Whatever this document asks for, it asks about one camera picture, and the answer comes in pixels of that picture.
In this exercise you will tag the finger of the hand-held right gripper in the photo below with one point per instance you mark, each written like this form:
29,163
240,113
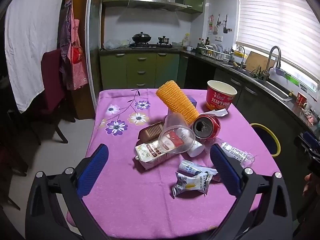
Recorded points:
310,138

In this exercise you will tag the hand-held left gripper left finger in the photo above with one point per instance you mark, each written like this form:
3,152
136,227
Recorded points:
92,172

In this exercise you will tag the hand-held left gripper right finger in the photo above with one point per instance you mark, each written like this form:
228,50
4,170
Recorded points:
225,172

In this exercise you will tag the white tube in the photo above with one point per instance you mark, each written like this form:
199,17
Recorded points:
233,151

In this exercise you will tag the yellow rimmed trash bin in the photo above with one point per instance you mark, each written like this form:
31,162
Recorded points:
266,140

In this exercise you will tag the crushed red soda can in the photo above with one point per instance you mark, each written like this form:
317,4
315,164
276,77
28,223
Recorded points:
212,127

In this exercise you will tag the clear plastic cup with label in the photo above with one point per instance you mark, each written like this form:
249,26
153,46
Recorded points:
175,140

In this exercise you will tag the white paper wrapper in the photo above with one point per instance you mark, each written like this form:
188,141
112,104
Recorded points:
217,113

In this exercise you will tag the red instant noodle cup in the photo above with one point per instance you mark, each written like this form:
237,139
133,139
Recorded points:
220,100

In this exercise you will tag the orange ribbed foam roll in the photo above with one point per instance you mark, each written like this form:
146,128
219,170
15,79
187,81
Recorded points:
175,100

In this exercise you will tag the person's right hand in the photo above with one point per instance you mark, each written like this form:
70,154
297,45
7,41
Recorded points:
308,185

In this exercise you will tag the white and yellow snack packet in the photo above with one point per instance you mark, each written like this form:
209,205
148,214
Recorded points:
192,183

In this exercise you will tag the blue and white wrapper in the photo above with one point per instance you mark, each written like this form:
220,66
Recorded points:
190,167

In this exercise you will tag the red paper cup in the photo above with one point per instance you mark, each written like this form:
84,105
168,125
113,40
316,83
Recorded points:
301,98

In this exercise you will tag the purple floral tablecloth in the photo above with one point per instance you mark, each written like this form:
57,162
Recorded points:
120,135

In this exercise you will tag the white and red carton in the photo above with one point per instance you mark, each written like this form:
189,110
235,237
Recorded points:
150,152

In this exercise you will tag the steel sink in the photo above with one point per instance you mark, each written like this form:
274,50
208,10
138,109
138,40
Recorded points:
272,87

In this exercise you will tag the brown plastic tray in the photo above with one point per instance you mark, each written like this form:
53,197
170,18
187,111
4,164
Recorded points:
150,131

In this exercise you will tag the purple cardboard box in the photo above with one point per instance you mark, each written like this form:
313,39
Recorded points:
193,102

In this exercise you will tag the green vegetables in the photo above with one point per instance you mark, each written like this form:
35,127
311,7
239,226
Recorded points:
258,73

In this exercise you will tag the wooden cutting board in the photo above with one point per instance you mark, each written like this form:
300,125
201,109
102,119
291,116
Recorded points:
255,61

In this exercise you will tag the dark lower cabinets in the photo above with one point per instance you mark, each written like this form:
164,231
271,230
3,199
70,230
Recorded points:
225,76

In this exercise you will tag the tall steel faucet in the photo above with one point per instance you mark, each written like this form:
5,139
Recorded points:
275,48

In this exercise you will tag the dark red chair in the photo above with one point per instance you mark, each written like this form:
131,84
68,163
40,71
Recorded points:
51,80

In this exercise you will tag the small steel faucet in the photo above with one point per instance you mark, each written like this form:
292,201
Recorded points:
242,48

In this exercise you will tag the green lower cabinets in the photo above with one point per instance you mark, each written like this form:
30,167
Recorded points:
140,65

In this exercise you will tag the pink checkered apron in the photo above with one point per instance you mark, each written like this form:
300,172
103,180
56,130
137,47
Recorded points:
77,55

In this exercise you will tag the dish rack with dishes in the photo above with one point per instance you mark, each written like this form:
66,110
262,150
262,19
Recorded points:
216,52

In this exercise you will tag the white window blinds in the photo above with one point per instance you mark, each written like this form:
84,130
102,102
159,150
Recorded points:
275,17

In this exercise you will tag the white enamel mug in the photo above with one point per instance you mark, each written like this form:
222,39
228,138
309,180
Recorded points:
189,48

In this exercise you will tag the clear plastic bag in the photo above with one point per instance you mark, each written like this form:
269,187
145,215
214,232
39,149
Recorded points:
115,44

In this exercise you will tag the group of sauce bottles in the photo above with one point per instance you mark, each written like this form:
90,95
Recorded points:
203,42

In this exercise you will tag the clear storage jar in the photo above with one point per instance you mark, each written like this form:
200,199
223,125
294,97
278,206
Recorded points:
186,40

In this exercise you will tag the gas stove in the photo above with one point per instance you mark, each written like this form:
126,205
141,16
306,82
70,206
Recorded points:
150,45

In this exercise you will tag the purple apron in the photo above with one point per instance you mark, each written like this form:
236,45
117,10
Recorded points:
65,35

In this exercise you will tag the hanging kitchen utensils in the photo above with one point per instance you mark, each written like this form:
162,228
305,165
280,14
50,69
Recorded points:
225,25

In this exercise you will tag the black wok with lid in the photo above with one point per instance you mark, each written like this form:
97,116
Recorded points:
141,38

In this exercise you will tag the white hanging sheet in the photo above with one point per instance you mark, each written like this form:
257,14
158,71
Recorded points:
30,42

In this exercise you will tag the small steel pot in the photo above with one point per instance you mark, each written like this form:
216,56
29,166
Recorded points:
163,40

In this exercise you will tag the white wall outlet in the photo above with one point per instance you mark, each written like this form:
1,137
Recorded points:
218,39

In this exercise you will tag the wall sticker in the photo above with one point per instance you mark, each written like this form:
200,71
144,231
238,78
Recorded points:
211,23

